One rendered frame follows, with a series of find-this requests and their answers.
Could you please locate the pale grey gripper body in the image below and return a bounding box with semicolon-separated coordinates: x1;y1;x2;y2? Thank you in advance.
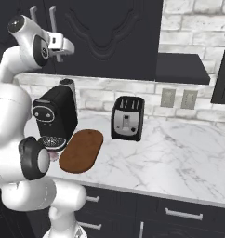
56;37;76;57

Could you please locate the black ornate cabinet door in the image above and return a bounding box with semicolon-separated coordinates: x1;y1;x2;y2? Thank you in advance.
43;0;165;81

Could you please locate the black plain cabinet door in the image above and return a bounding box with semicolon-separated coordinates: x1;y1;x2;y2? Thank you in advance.
0;0;46;74

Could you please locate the brown oval cutting board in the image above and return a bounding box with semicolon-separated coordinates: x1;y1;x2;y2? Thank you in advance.
58;128;105;175

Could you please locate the black base cabinet door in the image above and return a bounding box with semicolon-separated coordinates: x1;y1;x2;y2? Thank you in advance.
136;217;225;238

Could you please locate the black coffee machine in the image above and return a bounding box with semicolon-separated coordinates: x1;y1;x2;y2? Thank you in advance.
32;78;79;162

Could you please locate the black and silver toaster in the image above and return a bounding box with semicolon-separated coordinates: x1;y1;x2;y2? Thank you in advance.
110;95;146;142

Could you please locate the black narrow drawer front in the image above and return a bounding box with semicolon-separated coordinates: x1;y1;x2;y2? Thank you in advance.
81;185;138;218

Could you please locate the black deep drawer front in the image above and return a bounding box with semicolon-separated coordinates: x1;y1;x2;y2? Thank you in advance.
74;211;138;238

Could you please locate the black wide drawer front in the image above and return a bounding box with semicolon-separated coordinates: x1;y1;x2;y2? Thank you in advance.
156;197;225;232

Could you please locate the silver long cabinet door handle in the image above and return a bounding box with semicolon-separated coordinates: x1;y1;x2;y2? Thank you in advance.
48;5;64;63

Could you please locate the silver short cabinet door handle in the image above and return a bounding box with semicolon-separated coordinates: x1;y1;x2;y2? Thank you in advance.
29;5;38;24

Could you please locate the grey wall outlet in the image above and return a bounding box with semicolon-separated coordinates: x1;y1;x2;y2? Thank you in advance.
180;89;199;111
160;87;177;109

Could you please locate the black wall shelf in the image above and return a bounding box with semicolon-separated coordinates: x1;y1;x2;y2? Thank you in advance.
155;52;211;86

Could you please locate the silver short drawer handle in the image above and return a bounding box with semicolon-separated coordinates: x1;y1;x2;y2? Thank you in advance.
86;195;101;204

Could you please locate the black wall cabinet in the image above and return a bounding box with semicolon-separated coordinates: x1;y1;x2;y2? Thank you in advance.
210;31;225;106

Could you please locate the silver medium drawer handle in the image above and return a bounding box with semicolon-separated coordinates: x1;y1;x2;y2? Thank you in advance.
77;220;103;231

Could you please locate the silver vertical door handle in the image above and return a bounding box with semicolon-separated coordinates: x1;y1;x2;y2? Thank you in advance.
139;220;145;238

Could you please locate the silver long drawer handle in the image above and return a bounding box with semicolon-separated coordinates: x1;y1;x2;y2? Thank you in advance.
165;207;204;221

